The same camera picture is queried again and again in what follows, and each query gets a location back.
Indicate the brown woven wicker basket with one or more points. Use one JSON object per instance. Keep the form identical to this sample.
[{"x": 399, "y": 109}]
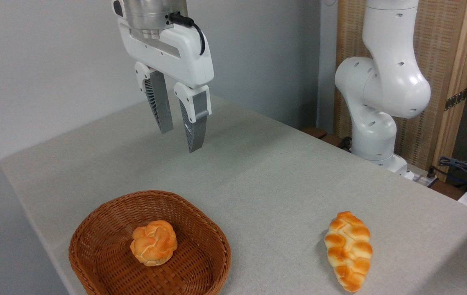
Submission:
[{"x": 200, "y": 254}]

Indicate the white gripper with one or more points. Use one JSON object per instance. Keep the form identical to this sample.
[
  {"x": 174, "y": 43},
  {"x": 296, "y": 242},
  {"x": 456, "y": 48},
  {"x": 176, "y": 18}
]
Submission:
[{"x": 184, "y": 57}]

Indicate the round knotted bread roll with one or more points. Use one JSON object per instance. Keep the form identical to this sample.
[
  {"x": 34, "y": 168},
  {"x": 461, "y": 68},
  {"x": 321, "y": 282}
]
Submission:
[{"x": 153, "y": 243}]

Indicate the grey tablecloth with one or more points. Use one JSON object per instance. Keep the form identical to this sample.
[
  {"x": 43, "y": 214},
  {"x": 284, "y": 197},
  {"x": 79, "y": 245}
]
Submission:
[{"x": 278, "y": 184}]

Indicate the long braided bread loaf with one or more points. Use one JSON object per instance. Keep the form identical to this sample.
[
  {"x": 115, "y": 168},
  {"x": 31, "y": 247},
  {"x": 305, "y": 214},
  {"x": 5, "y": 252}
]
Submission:
[{"x": 349, "y": 252}]

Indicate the wood framed woven screen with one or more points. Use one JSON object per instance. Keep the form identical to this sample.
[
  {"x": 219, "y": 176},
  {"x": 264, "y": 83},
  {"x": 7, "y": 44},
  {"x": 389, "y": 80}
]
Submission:
[{"x": 434, "y": 41}]

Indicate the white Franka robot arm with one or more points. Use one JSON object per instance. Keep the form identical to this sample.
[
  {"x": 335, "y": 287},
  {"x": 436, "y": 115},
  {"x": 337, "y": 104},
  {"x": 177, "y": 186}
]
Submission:
[{"x": 385, "y": 82}]

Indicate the metal screen hinge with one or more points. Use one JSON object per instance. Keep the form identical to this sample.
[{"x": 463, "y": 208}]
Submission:
[{"x": 456, "y": 99}]

